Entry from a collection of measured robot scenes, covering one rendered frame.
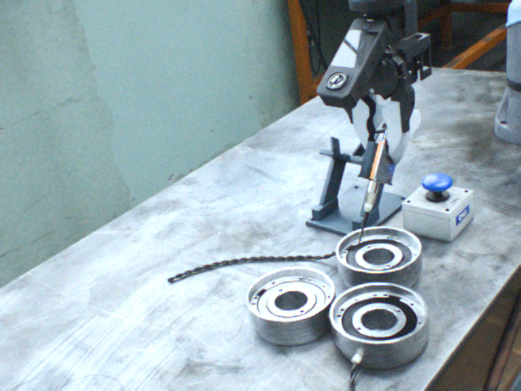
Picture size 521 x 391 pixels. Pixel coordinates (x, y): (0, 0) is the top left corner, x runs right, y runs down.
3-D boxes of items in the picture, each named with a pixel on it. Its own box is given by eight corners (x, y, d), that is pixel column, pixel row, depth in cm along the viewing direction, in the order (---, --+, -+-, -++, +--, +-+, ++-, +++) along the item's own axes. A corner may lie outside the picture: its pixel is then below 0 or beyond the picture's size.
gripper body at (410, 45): (434, 80, 88) (431, -19, 82) (397, 104, 82) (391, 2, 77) (382, 74, 92) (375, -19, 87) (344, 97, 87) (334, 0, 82)
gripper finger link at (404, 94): (421, 129, 85) (409, 59, 81) (414, 134, 84) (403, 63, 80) (387, 128, 88) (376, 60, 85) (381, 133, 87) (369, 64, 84)
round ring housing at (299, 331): (234, 336, 82) (228, 307, 80) (280, 286, 89) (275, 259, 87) (311, 360, 76) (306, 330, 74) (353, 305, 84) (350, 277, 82)
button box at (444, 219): (451, 243, 92) (450, 211, 90) (403, 231, 97) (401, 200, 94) (478, 215, 98) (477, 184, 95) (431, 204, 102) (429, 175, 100)
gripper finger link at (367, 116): (395, 146, 94) (398, 82, 89) (370, 164, 90) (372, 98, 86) (375, 140, 96) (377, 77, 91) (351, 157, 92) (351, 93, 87)
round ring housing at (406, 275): (438, 265, 88) (436, 237, 87) (396, 310, 82) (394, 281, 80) (366, 245, 95) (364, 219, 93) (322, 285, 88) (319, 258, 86)
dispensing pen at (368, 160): (340, 240, 89) (373, 113, 88) (357, 243, 92) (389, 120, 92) (354, 245, 87) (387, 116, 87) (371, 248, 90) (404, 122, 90)
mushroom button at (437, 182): (444, 219, 93) (444, 186, 91) (418, 213, 96) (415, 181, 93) (458, 205, 96) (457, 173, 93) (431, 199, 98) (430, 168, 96)
